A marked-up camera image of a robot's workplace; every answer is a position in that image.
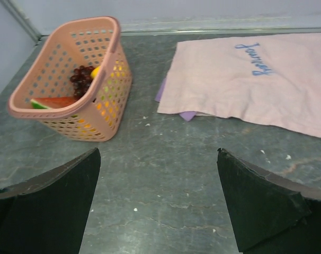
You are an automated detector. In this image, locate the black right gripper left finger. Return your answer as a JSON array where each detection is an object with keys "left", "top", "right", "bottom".
[{"left": 0, "top": 148, "right": 101, "bottom": 253}]

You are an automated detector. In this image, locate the purple cloth under pink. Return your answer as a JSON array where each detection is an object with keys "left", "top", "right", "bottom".
[{"left": 155, "top": 78, "right": 197, "bottom": 122}]

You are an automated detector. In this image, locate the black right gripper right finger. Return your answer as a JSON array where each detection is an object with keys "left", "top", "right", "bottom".
[{"left": 217, "top": 148, "right": 321, "bottom": 252}]

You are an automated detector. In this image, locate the pink plastic perforated basket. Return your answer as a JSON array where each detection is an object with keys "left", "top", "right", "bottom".
[{"left": 7, "top": 16, "right": 132, "bottom": 142}]

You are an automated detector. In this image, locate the dark red grape bunch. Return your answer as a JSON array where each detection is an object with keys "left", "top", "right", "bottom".
[{"left": 69, "top": 65, "right": 95, "bottom": 100}]

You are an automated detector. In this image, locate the pink embroidered cloth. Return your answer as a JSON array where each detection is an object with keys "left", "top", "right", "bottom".
[{"left": 157, "top": 33, "right": 321, "bottom": 138}]

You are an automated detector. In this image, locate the watermelon slice toy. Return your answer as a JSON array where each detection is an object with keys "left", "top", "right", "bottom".
[{"left": 30, "top": 97, "right": 76, "bottom": 109}]

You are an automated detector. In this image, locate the yellow toy mango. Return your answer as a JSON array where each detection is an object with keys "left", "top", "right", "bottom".
[{"left": 90, "top": 66, "right": 100, "bottom": 79}]

